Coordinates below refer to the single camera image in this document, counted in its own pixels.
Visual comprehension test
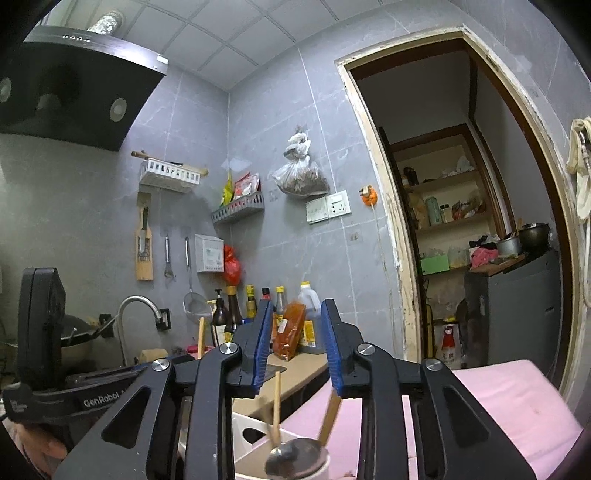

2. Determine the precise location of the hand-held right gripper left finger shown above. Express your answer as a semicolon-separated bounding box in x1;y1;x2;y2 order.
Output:
53;299;278;480

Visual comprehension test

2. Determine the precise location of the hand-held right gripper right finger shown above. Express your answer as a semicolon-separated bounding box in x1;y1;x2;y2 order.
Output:
321;299;539;480

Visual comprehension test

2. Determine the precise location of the white utensil holder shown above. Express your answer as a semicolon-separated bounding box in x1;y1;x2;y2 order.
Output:
178;410;332;480

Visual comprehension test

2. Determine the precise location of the person's left hand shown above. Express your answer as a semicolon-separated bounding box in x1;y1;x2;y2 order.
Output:
7;420;71;478

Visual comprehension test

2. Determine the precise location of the orange snack packet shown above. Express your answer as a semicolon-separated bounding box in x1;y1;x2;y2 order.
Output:
271;300;307;363

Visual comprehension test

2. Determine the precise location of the clear oil jug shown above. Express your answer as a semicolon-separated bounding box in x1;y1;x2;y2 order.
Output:
298;281;327;356

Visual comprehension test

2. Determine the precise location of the black wok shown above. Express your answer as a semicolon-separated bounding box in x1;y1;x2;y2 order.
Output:
59;312;116;371

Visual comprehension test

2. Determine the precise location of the dark soy sauce bottle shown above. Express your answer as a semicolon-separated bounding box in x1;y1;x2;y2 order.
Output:
225;285;244;334

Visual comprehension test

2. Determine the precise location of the dark pump bottle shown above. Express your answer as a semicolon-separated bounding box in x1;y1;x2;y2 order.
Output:
211;287;232;348

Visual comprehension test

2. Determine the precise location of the steel strainer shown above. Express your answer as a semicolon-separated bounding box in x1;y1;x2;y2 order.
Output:
183;237;209;325

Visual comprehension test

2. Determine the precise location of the red plastic bag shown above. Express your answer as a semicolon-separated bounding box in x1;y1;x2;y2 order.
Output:
223;244;242;287

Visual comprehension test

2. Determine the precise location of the steel faucet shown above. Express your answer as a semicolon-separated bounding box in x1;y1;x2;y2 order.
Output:
116;295;168;366

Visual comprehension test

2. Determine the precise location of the steel ladle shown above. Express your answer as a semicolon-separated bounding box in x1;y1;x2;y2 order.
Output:
264;438;327;480

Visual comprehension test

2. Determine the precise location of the wooden knife holder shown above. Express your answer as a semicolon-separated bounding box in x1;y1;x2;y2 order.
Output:
135;192;155;282

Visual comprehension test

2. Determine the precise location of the red white bag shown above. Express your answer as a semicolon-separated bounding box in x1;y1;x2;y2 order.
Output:
433;322;463;368

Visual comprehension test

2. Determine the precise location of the hanging steel peeler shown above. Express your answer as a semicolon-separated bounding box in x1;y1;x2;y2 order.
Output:
163;236;177;281

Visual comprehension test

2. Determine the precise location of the green box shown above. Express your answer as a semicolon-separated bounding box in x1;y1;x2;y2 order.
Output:
420;254;450;277

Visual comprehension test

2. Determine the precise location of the kitchen knife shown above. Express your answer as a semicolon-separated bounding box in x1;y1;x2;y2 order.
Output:
138;205;153;265

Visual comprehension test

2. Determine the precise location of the red snack packet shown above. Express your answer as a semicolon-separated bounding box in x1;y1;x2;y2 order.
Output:
233;172;260;200

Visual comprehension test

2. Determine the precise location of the pink floral tablecloth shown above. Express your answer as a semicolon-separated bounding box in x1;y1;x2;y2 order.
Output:
252;357;585;480

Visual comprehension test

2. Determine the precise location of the hanging bag of dried goods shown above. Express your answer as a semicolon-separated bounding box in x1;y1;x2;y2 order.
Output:
271;129;331;200

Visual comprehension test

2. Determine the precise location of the pink cloth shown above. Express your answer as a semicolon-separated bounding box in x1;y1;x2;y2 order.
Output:
469;246;500;269

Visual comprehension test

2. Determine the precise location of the grey cabinet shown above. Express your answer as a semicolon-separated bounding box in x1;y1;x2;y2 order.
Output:
464;250;563;371

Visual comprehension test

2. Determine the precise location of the wooden shelf unit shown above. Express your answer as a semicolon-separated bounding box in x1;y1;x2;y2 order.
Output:
379;124;519;278

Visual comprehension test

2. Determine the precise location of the steel pot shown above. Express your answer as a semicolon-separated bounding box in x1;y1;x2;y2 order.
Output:
496;235;523;258

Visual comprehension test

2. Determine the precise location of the dark pot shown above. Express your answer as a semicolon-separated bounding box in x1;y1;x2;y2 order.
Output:
519;222;551;254

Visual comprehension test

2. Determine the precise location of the black range hood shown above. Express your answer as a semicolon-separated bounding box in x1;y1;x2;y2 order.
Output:
0;25;168;152

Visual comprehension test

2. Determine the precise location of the white wall box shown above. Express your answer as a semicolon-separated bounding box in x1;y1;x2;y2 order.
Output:
194;233;226;275

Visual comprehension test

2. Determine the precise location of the grey wall rack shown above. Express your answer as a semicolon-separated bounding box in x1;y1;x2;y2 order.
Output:
211;193;266;226

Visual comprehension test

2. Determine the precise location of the white wall socket panel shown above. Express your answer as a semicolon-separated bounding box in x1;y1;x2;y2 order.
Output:
305;189;352;225

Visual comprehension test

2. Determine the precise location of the white wall rack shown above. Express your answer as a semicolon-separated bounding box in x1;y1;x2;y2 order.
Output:
139;158;201;195

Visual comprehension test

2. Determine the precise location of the wooden door frame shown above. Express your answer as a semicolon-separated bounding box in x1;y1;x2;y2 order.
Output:
334;27;583;403

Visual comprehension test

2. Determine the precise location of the foil exhaust duct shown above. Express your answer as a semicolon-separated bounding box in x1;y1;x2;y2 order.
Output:
85;10;125;36

